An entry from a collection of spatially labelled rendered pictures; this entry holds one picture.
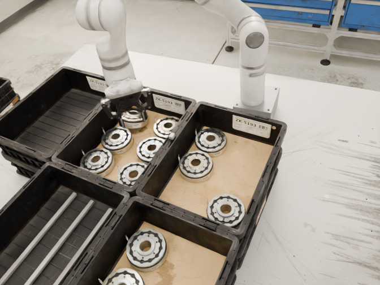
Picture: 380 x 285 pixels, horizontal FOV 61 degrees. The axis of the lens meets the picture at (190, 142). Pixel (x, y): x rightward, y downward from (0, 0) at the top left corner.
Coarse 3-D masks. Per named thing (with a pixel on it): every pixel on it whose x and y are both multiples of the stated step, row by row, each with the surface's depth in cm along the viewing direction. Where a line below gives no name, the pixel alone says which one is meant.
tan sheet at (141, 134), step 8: (152, 112) 120; (152, 120) 117; (128, 128) 115; (144, 128) 114; (152, 128) 114; (136, 136) 112; (144, 136) 112; (152, 136) 111; (136, 144) 110; (128, 152) 107; (120, 160) 105; (128, 160) 105; (136, 160) 105; (120, 168) 103; (112, 176) 101
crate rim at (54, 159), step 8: (144, 88) 114; (152, 88) 113; (168, 96) 110; (176, 96) 110; (192, 104) 106; (96, 112) 107; (88, 120) 105; (80, 128) 103; (176, 128) 99; (72, 136) 100; (168, 136) 97; (64, 144) 98; (56, 152) 96; (160, 152) 93; (56, 160) 94; (152, 160) 91; (72, 168) 92; (80, 168) 91; (96, 176) 89; (144, 176) 88; (112, 184) 87; (120, 184) 86; (136, 184) 86; (128, 192) 85
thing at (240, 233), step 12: (216, 108) 104; (228, 108) 103; (264, 120) 98; (276, 120) 97; (180, 132) 98; (168, 144) 95; (276, 156) 90; (156, 168) 89; (264, 168) 86; (144, 180) 87; (264, 180) 83; (168, 204) 81; (252, 204) 79; (192, 216) 78; (228, 228) 75; (240, 228) 75
